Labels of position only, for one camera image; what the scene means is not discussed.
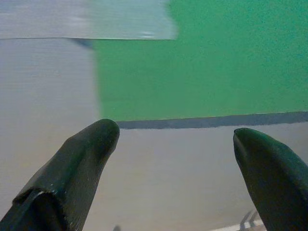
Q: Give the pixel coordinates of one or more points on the green backdrop sheet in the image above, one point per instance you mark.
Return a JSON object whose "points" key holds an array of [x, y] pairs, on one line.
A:
{"points": [[204, 72]]}

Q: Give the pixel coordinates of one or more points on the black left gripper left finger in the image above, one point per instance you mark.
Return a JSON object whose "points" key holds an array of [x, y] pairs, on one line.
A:
{"points": [[62, 180]]}

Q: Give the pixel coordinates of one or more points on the grey tape strip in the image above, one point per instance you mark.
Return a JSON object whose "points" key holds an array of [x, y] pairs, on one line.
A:
{"points": [[72, 19]]}

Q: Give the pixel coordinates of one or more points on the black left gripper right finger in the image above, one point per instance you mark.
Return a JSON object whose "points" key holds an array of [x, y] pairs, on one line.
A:
{"points": [[274, 180]]}

